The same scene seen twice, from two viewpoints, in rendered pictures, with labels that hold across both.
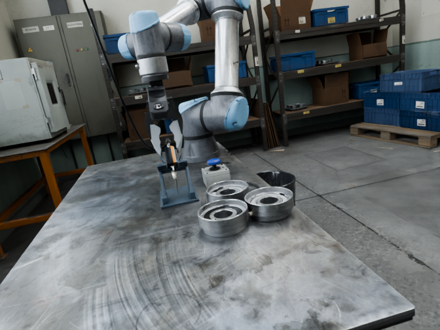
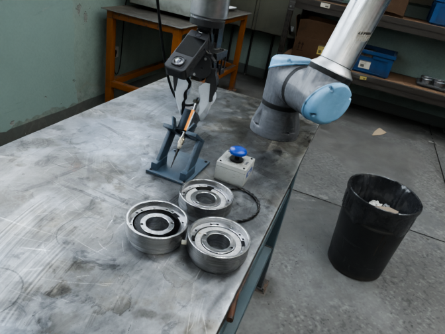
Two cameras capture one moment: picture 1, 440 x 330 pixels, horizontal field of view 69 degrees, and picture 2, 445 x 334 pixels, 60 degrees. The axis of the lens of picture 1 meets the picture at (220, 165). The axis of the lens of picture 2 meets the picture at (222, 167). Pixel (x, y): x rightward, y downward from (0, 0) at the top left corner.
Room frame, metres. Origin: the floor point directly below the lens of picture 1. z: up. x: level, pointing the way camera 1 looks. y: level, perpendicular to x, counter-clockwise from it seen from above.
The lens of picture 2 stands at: (0.19, -0.30, 1.25)
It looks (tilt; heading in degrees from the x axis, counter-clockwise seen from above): 29 degrees down; 26
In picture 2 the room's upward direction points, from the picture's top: 11 degrees clockwise
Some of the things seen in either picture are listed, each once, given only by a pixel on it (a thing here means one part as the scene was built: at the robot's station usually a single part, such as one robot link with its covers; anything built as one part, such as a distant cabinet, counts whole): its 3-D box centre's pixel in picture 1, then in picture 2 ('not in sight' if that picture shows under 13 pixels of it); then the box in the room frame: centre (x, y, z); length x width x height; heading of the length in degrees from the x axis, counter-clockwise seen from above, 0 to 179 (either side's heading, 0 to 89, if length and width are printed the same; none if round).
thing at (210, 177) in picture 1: (215, 175); (236, 166); (0.90, 0.02, 0.82); 0.08 x 0.07 x 0.05; 10
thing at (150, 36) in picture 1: (147, 35); not in sight; (0.88, 0.13, 1.23); 0.09 x 0.08 x 0.11; 148
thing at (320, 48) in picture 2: (142, 122); (316, 38); (4.23, 0.92, 0.64); 0.49 x 0.40 x 0.37; 105
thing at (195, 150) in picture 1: (200, 145); (277, 115); (1.24, 0.07, 0.85); 0.15 x 0.15 x 0.10
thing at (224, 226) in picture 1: (223, 217); (156, 227); (0.61, 0.01, 0.82); 0.10 x 0.10 x 0.04
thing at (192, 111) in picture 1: (196, 116); (289, 79); (1.23, 0.06, 0.97); 0.13 x 0.12 x 0.14; 58
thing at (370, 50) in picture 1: (366, 45); not in sight; (4.82, -2.36, 1.19); 0.45 x 0.40 x 0.37; 95
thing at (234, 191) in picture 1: (228, 194); (205, 201); (0.74, -0.01, 0.82); 0.10 x 0.10 x 0.04
